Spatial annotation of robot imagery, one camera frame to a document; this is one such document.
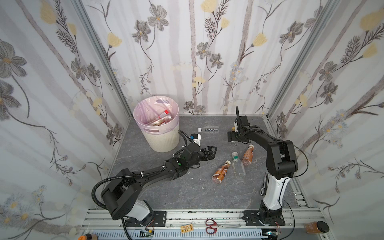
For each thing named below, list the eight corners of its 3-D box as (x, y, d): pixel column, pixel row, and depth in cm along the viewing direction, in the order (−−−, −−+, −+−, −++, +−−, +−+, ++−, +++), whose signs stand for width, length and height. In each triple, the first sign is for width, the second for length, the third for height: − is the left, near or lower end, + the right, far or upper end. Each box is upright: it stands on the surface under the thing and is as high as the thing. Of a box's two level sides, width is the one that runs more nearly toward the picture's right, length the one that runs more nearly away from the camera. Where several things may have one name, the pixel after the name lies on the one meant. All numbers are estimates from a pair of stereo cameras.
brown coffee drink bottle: (210, 180, 89) (211, 176, 85) (224, 160, 97) (225, 156, 93) (218, 185, 87) (220, 182, 83) (231, 165, 95) (233, 161, 91)
